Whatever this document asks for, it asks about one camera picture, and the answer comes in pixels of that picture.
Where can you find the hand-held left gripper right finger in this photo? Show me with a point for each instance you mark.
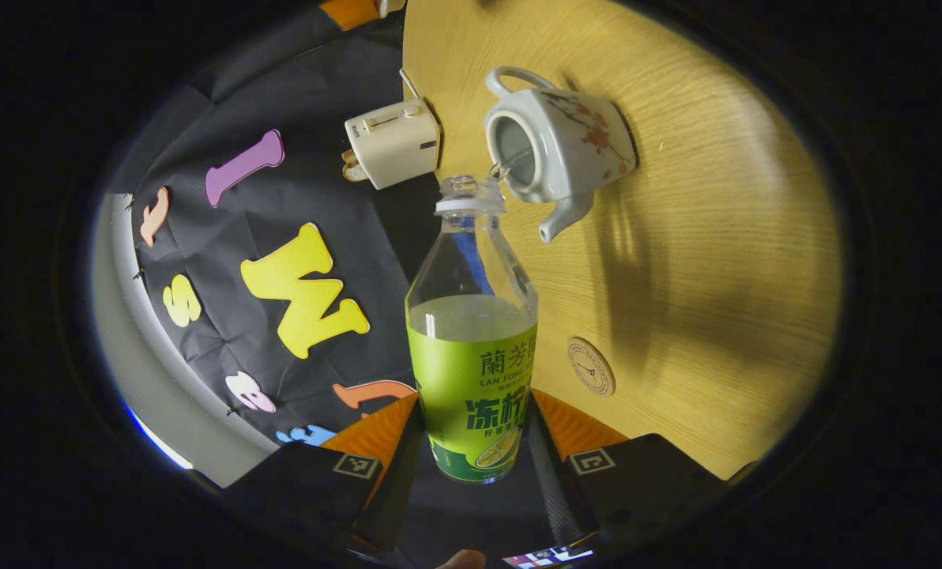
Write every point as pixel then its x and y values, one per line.
pixel 554 490

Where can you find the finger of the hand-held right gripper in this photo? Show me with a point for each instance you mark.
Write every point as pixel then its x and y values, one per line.
pixel 351 12

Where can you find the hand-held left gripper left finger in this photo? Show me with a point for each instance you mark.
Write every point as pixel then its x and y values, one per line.
pixel 396 506

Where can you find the round brown coaster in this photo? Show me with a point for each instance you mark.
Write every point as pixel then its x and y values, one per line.
pixel 591 367

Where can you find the green label water bottle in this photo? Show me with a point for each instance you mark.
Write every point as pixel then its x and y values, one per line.
pixel 471 379

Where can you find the white floral teacup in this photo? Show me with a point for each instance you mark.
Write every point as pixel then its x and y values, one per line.
pixel 582 158

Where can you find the white toaster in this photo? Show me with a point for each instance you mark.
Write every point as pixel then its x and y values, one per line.
pixel 396 142

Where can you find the bread slice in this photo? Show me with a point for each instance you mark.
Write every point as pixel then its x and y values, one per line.
pixel 352 166

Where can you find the black backdrop cloth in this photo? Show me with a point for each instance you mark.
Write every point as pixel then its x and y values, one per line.
pixel 226 253

